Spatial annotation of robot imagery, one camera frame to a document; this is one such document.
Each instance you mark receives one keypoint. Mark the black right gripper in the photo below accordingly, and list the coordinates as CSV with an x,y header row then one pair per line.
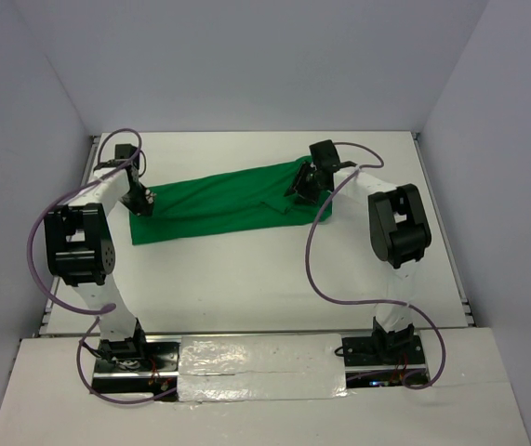
x,y
307,196

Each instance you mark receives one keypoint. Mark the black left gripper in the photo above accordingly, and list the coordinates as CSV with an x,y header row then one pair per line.
x,y
146,206

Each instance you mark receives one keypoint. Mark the green t shirt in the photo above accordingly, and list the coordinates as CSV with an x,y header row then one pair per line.
x,y
250,199

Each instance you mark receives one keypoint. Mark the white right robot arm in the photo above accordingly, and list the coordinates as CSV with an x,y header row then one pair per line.
x,y
399,235

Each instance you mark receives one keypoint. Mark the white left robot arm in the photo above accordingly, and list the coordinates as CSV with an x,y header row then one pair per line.
x,y
80,251

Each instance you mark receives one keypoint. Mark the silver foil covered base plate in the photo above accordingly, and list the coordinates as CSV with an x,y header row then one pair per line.
x,y
260,367

